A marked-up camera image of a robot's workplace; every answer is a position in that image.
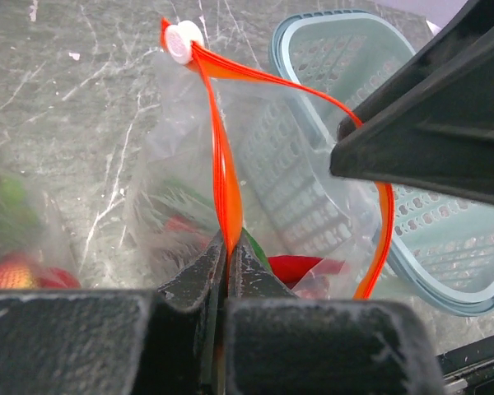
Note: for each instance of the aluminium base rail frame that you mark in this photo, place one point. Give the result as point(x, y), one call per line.
point(469, 369)

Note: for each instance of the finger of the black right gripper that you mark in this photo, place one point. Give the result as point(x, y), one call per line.
point(431, 125)

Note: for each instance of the clear zip bag orange zipper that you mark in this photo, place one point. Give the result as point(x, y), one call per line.
point(35, 250)

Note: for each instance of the dark toy mangosteen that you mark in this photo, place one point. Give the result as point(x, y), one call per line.
point(345, 128)

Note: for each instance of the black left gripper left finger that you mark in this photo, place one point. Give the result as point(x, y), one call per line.
point(147, 341)

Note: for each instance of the green toy grape bunch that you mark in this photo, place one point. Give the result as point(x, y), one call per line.
point(19, 223)

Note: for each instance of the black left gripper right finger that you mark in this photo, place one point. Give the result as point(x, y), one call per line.
point(276, 343)

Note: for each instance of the light blue plastic basket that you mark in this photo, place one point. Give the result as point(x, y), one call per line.
point(443, 247)

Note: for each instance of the red toy chili pepper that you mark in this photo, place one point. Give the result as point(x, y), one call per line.
point(183, 225)
point(290, 269)

